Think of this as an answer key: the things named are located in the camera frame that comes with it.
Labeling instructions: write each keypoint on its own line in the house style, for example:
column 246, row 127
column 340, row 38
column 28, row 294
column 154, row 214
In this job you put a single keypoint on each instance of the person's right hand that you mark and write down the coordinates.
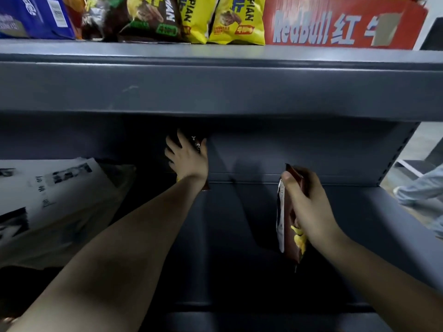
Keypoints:
column 311, row 210

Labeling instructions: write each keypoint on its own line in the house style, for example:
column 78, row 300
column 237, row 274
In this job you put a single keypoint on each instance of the person's left hand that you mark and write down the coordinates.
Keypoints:
column 188, row 162

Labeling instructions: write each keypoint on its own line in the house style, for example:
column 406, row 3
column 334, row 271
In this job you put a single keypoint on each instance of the dark grey metal shelf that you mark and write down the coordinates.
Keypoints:
column 221, row 89

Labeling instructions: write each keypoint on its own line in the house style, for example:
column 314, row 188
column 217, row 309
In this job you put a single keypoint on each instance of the yellow snack packet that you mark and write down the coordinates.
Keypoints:
column 197, row 17
column 235, row 20

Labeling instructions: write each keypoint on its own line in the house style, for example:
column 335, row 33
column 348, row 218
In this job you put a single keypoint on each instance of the person's right forearm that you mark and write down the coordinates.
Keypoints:
column 380, row 286

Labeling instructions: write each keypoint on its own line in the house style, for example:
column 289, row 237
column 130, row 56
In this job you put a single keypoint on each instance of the person's left forearm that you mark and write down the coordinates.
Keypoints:
column 121, row 255

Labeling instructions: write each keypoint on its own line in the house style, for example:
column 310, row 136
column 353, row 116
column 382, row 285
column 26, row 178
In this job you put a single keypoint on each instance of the white printed flat box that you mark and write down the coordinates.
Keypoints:
column 52, row 197

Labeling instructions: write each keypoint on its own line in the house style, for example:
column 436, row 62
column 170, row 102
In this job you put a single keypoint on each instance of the red carton with white lettering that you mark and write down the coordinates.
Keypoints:
column 346, row 27

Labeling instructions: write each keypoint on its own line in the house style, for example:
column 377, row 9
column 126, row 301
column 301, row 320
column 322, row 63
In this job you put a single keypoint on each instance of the blue drink carton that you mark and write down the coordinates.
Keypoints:
column 27, row 17

